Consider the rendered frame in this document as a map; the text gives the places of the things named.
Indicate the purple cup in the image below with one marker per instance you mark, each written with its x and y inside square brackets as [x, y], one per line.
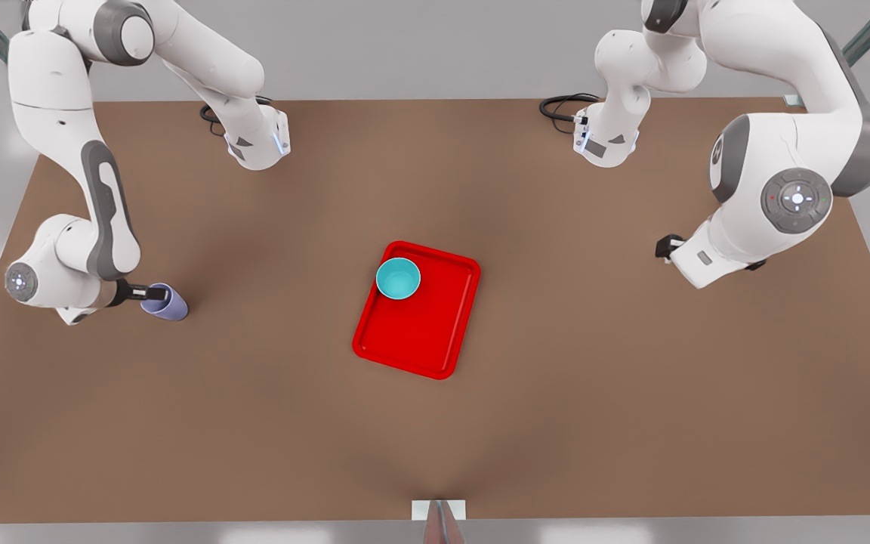
[169, 304]

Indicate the teal bowl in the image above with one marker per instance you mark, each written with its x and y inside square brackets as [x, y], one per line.
[398, 279]

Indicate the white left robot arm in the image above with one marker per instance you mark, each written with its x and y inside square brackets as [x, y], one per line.
[775, 53]

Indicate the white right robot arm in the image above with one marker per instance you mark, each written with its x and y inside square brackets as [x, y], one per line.
[50, 98]

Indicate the red plastic tray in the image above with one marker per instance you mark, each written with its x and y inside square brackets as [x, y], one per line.
[427, 332]

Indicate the white post foot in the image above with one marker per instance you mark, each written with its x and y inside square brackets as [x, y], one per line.
[792, 100]
[418, 510]

